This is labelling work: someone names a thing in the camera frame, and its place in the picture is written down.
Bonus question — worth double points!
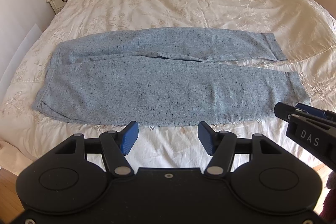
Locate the grey-blue speckled pants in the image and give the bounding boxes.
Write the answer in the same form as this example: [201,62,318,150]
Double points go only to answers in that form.
[33,27,310,126]

